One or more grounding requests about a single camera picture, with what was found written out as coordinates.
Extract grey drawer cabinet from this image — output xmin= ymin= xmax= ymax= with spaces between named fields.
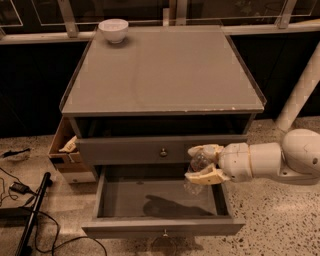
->
xmin=58 ymin=25 xmax=267 ymax=181

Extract white diagonal post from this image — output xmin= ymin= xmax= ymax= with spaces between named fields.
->
xmin=275 ymin=43 xmax=320 ymax=131

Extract black cable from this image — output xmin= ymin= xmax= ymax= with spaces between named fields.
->
xmin=0 ymin=168 xmax=108 ymax=256

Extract clear plastic water bottle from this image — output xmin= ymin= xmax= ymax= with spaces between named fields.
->
xmin=184 ymin=153 xmax=214 ymax=196

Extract metal window railing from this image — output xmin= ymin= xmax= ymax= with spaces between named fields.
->
xmin=0 ymin=0 xmax=320 ymax=45

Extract grey top drawer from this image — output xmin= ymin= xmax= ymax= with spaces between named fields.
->
xmin=71 ymin=114 xmax=252 ymax=166

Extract cardboard box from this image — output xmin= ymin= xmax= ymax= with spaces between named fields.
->
xmin=48 ymin=118 xmax=96 ymax=183

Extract grey open middle drawer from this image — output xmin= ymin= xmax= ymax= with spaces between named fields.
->
xmin=82 ymin=164 xmax=245 ymax=239

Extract black pole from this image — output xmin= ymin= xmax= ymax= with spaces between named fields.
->
xmin=15 ymin=172 xmax=52 ymax=256

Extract black power adapter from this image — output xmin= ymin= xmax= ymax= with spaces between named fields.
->
xmin=9 ymin=182 xmax=30 ymax=195

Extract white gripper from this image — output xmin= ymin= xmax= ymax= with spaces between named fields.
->
xmin=185 ymin=143 xmax=251 ymax=185

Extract white ceramic bowl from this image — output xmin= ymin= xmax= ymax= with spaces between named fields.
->
xmin=98 ymin=19 xmax=129 ymax=43

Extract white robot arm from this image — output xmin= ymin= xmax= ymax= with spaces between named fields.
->
xmin=185 ymin=129 xmax=320 ymax=185

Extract black tool on floor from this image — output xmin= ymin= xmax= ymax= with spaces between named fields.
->
xmin=0 ymin=148 xmax=30 ymax=159

